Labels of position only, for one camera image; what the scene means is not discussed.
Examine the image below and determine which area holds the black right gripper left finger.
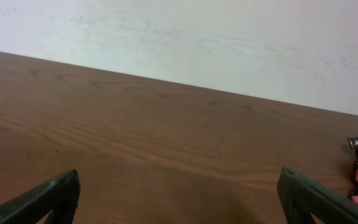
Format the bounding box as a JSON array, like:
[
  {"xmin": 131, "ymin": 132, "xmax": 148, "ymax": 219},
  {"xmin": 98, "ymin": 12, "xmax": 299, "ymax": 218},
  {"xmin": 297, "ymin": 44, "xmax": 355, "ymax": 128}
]
[{"xmin": 0, "ymin": 169, "xmax": 80, "ymax": 224}]

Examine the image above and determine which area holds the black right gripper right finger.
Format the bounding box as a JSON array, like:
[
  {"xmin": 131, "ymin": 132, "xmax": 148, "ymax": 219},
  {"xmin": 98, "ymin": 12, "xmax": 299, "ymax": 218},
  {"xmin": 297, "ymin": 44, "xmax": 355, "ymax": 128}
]
[{"xmin": 277, "ymin": 167, "xmax": 358, "ymax": 224}]

